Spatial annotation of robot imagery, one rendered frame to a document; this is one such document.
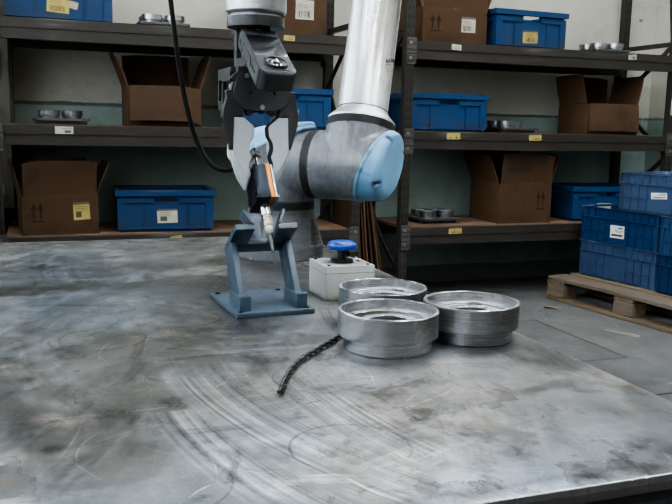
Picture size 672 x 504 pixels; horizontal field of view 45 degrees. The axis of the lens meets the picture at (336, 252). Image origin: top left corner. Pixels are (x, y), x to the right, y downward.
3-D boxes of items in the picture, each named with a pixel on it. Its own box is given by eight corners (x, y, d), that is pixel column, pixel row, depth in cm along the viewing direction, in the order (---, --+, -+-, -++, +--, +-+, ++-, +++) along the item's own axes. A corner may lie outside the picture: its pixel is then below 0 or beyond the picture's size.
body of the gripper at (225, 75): (271, 117, 108) (272, 24, 107) (293, 117, 101) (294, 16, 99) (215, 115, 105) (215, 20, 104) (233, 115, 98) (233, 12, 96)
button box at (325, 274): (374, 297, 109) (375, 262, 109) (324, 300, 107) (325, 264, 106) (353, 286, 117) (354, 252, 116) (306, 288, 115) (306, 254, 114)
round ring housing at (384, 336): (386, 367, 78) (387, 326, 77) (317, 344, 86) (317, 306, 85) (458, 349, 85) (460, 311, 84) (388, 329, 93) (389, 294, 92)
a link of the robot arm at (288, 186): (266, 195, 149) (266, 120, 147) (333, 199, 144) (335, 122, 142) (234, 200, 138) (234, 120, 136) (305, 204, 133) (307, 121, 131)
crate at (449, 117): (457, 131, 518) (459, 96, 515) (487, 132, 483) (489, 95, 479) (382, 130, 501) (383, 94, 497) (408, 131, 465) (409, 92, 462)
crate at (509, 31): (529, 55, 529) (531, 20, 525) (567, 51, 494) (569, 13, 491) (460, 51, 509) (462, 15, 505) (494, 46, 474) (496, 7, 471)
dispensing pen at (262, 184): (269, 260, 95) (246, 139, 101) (260, 275, 98) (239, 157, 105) (286, 259, 96) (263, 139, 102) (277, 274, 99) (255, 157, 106)
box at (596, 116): (644, 135, 516) (649, 75, 510) (581, 134, 504) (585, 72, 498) (608, 134, 554) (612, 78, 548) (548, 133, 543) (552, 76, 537)
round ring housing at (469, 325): (511, 353, 84) (513, 314, 83) (412, 342, 87) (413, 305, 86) (522, 330, 93) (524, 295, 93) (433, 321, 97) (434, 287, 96)
